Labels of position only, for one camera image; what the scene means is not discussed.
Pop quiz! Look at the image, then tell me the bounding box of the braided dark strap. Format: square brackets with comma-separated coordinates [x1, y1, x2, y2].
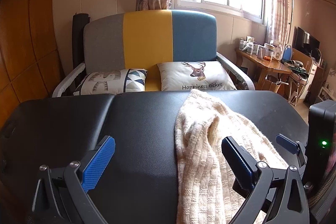
[308, 168, 336, 211]

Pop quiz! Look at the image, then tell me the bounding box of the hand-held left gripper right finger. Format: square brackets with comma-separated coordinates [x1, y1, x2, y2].
[221, 136, 310, 224]

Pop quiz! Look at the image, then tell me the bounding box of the white deer print pillow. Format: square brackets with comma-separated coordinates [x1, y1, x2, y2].
[157, 61, 237, 91]

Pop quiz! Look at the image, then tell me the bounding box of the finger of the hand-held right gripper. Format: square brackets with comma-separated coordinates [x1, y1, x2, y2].
[276, 134, 308, 184]

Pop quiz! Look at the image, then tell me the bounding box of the wooden wardrobe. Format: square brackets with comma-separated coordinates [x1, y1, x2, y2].
[0, 0, 65, 119]

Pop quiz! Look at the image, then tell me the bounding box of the triangle patterned pillow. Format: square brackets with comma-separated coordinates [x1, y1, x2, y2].
[73, 69, 149, 96]

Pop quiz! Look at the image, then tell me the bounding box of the cream knitted sweater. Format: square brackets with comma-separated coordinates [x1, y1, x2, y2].
[174, 89, 289, 224]

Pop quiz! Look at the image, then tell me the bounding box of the wooden side desk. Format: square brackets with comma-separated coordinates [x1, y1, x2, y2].
[234, 48, 292, 90]

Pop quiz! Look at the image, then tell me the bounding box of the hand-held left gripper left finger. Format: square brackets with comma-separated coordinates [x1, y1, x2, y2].
[31, 135, 116, 224]

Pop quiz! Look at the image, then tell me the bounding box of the grey yellow blue sofa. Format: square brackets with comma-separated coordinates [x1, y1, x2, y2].
[52, 9, 256, 98]

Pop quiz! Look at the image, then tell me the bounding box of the light wooden cabinet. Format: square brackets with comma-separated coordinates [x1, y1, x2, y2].
[290, 48, 324, 105]

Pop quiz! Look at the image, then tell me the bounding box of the black flat screen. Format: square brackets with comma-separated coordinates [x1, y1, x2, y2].
[293, 27, 321, 56]

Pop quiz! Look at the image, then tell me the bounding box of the thin floor lamp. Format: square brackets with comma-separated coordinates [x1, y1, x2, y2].
[288, 0, 308, 26]

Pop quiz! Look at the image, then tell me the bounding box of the row of clear storage jars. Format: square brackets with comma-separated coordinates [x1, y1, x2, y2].
[239, 36, 283, 60]

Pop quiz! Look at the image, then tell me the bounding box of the white clothes hanger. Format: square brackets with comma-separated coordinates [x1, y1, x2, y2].
[266, 76, 290, 86]

